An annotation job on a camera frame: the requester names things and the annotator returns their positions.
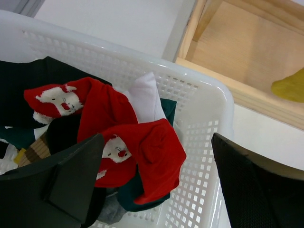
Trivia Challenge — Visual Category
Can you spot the red sock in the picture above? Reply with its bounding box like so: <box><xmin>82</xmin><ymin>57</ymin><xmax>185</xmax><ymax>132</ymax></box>
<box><xmin>24</xmin><ymin>77</ymin><xmax>138</xmax><ymax>141</ymax></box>
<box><xmin>95</xmin><ymin>118</ymin><xmax>186</xmax><ymax>205</ymax></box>

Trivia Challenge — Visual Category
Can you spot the brown striped sock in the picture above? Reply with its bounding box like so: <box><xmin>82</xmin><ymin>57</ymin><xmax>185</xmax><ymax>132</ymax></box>
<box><xmin>13</xmin><ymin>133</ymin><xmax>50</xmax><ymax>167</ymax></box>

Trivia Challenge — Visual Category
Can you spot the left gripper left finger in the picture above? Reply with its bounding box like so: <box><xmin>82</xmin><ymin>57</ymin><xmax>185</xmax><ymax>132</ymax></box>
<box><xmin>0</xmin><ymin>134</ymin><xmax>104</xmax><ymax>228</ymax></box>

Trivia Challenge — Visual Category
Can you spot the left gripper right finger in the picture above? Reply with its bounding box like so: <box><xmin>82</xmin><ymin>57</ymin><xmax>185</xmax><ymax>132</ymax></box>
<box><xmin>211</xmin><ymin>133</ymin><xmax>304</xmax><ymax>228</ymax></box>

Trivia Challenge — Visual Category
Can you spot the yellow sock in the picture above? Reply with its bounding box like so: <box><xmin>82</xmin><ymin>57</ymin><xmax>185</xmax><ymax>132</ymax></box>
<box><xmin>271</xmin><ymin>68</ymin><xmax>304</xmax><ymax>103</ymax></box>

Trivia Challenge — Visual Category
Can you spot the black sock in basket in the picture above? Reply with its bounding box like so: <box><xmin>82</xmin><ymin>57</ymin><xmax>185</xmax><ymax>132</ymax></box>
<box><xmin>0</xmin><ymin>56</ymin><xmax>114</xmax><ymax>157</ymax></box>

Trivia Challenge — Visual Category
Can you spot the white plastic basket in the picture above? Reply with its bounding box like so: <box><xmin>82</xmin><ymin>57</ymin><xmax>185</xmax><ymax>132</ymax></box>
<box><xmin>0</xmin><ymin>10</ymin><xmax>234</xmax><ymax>228</ymax></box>

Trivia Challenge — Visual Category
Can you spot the white sock in basket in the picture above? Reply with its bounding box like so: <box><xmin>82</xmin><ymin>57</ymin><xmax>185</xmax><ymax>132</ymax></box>
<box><xmin>123</xmin><ymin>72</ymin><xmax>166</xmax><ymax>123</ymax></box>

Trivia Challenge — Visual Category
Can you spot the grey sock in basket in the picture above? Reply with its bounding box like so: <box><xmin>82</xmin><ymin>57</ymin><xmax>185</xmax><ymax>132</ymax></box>
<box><xmin>97</xmin><ymin>188</ymin><xmax>127</xmax><ymax>225</ymax></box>

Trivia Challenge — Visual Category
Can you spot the wooden clothes rack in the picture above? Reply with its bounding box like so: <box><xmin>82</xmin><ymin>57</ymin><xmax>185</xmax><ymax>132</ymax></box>
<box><xmin>176</xmin><ymin>0</ymin><xmax>304</xmax><ymax>129</ymax></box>

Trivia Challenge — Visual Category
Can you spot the dark green sock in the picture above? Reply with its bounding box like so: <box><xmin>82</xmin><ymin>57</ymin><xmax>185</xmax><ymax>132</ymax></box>
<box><xmin>117</xmin><ymin>98</ymin><xmax>178</xmax><ymax>213</ymax></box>
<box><xmin>0</xmin><ymin>126</ymin><xmax>36</xmax><ymax>149</ymax></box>

